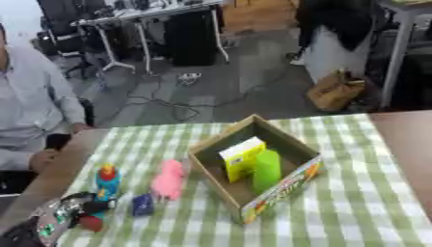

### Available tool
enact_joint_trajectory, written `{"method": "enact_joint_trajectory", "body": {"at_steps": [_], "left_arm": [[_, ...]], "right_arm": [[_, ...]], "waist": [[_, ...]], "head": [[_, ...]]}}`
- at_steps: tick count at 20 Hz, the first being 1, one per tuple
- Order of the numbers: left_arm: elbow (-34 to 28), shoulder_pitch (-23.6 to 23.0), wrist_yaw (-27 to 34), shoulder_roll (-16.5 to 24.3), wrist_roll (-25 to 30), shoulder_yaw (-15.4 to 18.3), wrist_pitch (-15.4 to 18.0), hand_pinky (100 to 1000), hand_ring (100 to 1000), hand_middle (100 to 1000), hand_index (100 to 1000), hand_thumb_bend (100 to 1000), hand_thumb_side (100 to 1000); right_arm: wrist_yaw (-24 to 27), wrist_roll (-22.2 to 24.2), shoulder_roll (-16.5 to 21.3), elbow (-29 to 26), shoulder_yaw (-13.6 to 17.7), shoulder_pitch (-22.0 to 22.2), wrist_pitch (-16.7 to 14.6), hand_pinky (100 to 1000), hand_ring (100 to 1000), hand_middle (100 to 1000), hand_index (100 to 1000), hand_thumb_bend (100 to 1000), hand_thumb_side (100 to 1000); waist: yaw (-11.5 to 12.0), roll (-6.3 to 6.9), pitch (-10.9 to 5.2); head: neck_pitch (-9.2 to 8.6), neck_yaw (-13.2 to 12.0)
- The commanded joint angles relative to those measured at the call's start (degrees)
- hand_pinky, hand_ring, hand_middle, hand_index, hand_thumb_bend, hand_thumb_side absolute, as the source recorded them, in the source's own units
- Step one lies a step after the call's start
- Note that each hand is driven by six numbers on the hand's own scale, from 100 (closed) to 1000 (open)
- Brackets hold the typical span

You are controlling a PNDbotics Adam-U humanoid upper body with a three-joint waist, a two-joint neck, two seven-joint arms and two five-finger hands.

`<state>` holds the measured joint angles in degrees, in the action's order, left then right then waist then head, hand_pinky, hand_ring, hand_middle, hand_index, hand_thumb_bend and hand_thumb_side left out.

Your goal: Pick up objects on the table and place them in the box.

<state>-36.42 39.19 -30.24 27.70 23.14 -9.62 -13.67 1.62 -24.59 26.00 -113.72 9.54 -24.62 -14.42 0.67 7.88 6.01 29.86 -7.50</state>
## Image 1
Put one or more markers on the white table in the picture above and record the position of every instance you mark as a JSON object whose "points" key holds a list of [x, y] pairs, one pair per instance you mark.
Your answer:
{"points": [[400, 51]]}

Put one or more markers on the tan bag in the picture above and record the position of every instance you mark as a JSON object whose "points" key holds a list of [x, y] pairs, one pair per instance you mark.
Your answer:
{"points": [[334, 93]]}

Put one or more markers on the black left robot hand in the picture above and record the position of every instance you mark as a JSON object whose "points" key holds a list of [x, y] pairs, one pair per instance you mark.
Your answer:
{"points": [[94, 205]]}

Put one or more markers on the yellow and white carton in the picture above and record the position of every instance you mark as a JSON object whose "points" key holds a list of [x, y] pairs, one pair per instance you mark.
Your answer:
{"points": [[243, 160]]}

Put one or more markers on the person's hand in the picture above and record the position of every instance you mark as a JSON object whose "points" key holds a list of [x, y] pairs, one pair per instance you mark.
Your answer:
{"points": [[41, 159]]}

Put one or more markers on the pink soft toy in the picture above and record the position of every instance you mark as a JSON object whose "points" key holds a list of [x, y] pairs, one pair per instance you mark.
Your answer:
{"points": [[169, 181]]}

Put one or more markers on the black and silver left robot arm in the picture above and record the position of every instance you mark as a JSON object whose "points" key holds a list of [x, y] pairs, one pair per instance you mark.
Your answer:
{"points": [[48, 222]]}

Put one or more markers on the green block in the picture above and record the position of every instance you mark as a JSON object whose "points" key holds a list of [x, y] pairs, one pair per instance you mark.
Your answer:
{"points": [[266, 172]]}

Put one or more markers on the black handheld device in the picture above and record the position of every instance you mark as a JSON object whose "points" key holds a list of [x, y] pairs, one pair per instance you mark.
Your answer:
{"points": [[57, 141]]}

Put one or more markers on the dark blue block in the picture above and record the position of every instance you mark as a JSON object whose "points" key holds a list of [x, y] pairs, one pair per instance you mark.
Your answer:
{"points": [[143, 205]]}

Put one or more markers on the white desk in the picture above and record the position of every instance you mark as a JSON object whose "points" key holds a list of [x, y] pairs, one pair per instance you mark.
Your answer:
{"points": [[140, 14]]}

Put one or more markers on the white power strip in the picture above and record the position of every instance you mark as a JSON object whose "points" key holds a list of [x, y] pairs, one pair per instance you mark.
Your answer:
{"points": [[189, 78]]}

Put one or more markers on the tan cardboard box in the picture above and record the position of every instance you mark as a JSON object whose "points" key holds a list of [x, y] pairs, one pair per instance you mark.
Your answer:
{"points": [[225, 189]]}

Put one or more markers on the red round toy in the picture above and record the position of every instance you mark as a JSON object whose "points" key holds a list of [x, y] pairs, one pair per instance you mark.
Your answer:
{"points": [[91, 223]]}

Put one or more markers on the black office chair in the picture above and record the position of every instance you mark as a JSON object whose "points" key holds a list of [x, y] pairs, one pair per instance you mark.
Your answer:
{"points": [[62, 35]]}

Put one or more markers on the person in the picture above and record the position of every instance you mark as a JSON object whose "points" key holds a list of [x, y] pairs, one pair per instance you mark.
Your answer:
{"points": [[337, 38], [28, 96]]}

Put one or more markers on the black cabinet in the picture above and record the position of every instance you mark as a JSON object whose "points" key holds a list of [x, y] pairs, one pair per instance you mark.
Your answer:
{"points": [[190, 38]]}

